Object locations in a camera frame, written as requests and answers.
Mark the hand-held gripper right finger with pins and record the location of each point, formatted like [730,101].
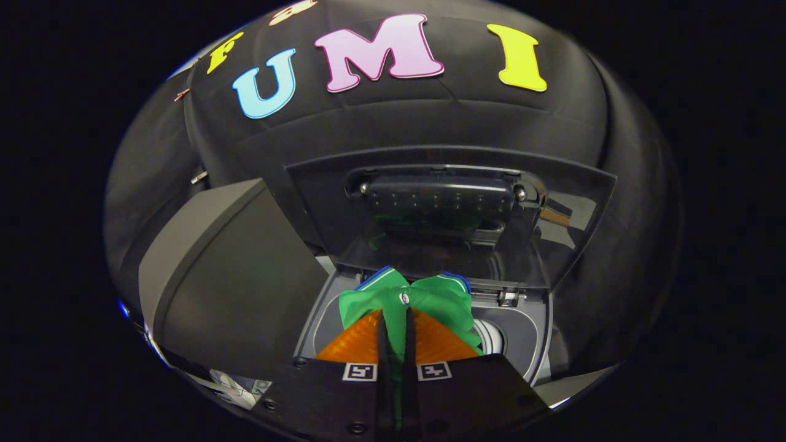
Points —
[410,380]

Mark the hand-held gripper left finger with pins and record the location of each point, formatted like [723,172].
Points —
[384,380]

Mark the green polo shirt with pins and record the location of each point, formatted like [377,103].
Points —
[442,301]

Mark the small grey washing machine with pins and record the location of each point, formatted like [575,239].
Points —
[522,331]

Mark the transparent washing machine lid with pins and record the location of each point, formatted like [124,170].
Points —
[430,202]

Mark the white printed sheet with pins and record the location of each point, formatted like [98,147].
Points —
[239,387]

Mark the grey box cabinet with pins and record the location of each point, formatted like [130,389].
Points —
[233,276]

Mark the silver clip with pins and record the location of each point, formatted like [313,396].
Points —
[198,177]

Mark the red clip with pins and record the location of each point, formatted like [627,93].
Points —
[182,95]

